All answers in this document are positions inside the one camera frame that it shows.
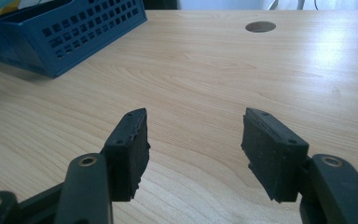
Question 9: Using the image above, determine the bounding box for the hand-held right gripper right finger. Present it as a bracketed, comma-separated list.
[240, 106, 310, 204]

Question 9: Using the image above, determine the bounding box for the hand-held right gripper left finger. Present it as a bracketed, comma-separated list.
[100, 107, 152, 203]

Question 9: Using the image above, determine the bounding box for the blue plastic file rack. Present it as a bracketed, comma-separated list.
[0, 0, 148, 79]

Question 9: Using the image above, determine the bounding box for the blue cartoon picture book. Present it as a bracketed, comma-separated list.
[0, 0, 74, 17]

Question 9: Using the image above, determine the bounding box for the round table cable hole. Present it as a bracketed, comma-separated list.
[244, 21, 277, 34]

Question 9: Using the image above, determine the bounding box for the white desk frame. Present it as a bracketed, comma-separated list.
[268, 0, 308, 11]

